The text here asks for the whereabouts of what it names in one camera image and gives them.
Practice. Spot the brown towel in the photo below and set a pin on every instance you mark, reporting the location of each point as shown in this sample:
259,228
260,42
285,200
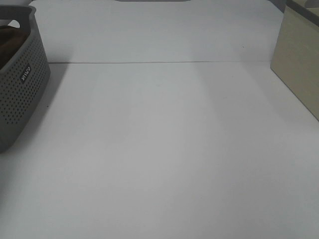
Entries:
11,39

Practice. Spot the grey perforated plastic basket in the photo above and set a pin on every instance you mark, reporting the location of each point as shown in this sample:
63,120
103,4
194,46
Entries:
24,78

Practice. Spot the beige fabric storage box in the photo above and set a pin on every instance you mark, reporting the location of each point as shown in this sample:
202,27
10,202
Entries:
296,56

